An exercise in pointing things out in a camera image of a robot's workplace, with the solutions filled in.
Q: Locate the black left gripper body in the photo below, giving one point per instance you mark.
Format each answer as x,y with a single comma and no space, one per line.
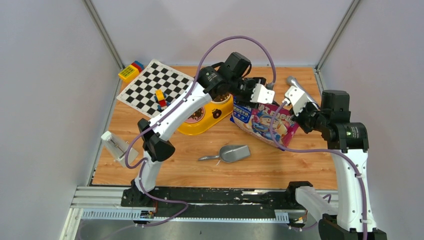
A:
243,89

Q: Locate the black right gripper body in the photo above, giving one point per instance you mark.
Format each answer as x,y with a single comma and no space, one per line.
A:
310,118

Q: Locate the colourful pet food bag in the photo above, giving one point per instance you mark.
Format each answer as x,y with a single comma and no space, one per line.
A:
265,123

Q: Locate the silver metal hook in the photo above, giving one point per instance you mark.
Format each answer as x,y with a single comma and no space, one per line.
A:
229,154

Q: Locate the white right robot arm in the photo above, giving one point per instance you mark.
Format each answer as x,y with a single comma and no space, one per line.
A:
348,144

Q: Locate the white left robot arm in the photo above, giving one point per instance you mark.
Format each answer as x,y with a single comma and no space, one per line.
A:
211,81

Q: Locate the brown pet food kibble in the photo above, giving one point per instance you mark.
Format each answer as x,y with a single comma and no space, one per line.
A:
217,109

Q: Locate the cream cat-shaped bowl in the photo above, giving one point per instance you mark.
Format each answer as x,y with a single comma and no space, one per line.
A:
221,99

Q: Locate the yellow double bowl tray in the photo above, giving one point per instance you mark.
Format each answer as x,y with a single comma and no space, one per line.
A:
202,126

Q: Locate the silver microphone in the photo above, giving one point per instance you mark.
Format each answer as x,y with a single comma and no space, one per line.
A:
292,81

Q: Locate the pink cat-shaped bowl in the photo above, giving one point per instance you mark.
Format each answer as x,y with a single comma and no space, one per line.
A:
197,116

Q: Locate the small yellow blue toy block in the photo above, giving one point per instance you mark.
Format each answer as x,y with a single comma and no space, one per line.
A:
161,99

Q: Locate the black white checkerboard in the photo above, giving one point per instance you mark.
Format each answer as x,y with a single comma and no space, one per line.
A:
140,94

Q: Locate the yellow red blue toy block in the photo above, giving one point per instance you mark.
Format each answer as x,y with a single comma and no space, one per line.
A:
130,72

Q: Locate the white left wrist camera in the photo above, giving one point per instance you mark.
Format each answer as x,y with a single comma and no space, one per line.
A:
262,95

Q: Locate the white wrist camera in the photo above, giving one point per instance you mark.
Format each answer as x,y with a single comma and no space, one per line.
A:
297,98
262,95

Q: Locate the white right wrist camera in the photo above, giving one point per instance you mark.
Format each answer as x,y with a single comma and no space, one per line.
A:
297,98

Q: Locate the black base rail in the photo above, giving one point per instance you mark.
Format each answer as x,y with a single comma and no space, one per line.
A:
206,203

